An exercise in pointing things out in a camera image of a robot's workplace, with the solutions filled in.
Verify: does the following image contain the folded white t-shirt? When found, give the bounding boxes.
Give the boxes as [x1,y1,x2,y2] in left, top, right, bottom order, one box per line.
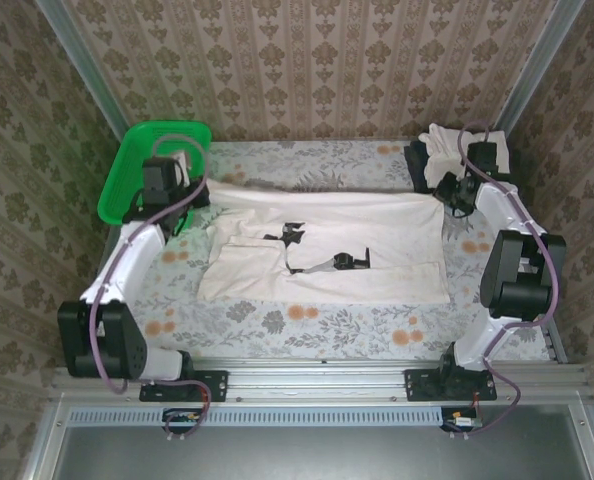
[419,123,511,184]

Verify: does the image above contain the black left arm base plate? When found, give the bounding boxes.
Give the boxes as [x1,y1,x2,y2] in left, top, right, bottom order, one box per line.
[139,368,229,403]

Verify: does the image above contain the grey slotted cable duct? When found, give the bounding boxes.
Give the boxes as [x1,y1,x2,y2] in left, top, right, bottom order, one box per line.
[66,405,451,429]

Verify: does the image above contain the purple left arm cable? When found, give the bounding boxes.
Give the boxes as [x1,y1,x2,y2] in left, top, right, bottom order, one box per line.
[90,132,213,444]

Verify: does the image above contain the black connector box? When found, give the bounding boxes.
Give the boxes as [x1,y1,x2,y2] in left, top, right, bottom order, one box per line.
[161,407,204,435]
[440,407,484,434]

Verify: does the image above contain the aluminium mounting rail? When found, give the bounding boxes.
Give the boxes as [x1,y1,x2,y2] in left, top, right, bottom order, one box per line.
[51,359,591,403]

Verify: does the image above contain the aluminium frame post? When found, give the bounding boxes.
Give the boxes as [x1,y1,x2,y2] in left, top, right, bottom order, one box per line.
[32,0,131,139]
[494,0,589,139]

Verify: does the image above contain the floral tablecloth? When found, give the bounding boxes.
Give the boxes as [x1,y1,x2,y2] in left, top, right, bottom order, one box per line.
[90,139,553,361]

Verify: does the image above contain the cream t-shirt with robot print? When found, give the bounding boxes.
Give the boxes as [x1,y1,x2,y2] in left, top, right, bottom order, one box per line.
[196,180,453,304]

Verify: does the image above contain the green plastic basket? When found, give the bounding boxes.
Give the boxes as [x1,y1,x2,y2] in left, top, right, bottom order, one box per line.
[99,119,213,236]

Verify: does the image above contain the aluminium lower frame strut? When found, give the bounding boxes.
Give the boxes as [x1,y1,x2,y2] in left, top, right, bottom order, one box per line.
[566,402,594,480]
[21,399,71,480]

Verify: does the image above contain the grey metal panel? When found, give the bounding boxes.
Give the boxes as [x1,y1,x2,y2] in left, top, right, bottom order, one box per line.
[51,424,594,480]

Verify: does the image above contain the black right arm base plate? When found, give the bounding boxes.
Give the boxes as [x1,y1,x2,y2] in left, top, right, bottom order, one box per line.
[404,368,498,403]

